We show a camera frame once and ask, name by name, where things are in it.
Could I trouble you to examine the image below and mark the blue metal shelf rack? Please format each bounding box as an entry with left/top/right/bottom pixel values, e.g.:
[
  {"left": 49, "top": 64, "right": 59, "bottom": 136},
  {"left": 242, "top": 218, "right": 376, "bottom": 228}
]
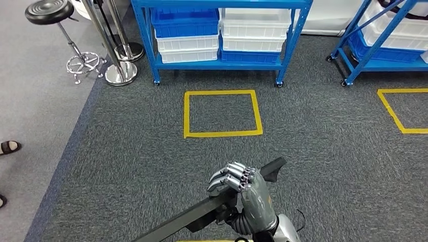
[
  {"left": 131, "top": 0, "right": 314, "bottom": 88},
  {"left": 326, "top": 0, "right": 428, "bottom": 88}
]

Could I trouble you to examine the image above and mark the person's left foot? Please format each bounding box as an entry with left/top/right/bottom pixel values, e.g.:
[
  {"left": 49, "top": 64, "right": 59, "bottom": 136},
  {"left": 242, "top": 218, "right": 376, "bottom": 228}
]
[{"left": 0, "top": 140, "right": 22, "bottom": 156}]

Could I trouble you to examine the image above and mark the chrome stanchion post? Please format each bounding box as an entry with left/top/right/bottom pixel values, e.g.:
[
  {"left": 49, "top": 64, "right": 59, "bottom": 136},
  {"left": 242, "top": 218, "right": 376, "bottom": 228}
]
[
  {"left": 106, "top": 0, "right": 145, "bottom": 63},
  {"left": 81, "top": 0, "right": 138, "bottom": 87}
]

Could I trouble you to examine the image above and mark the black plastic frame part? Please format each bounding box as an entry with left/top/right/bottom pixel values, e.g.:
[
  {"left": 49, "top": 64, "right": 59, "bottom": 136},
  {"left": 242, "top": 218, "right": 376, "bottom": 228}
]
[{"left": 131, "top": 157, "right": 288, "bottom": 242}]

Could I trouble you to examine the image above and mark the black bar stool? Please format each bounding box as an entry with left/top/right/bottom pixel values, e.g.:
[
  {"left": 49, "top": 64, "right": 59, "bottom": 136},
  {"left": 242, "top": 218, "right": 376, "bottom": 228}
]
[{"left": 24, "top": 0, "right": 108, "bottom": 85}]

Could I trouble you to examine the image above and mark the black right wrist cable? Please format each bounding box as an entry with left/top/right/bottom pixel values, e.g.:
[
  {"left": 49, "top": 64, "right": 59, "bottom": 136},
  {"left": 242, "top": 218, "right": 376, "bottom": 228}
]
[{"left": 295, "top": 208, "right": 306, "bottom": 232}]

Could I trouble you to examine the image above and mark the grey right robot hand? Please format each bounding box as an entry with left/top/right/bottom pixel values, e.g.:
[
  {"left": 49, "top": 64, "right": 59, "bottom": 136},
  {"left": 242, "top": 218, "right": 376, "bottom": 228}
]
[{"left": 206, "top": 162, "right": 279, "bottom": 235}]

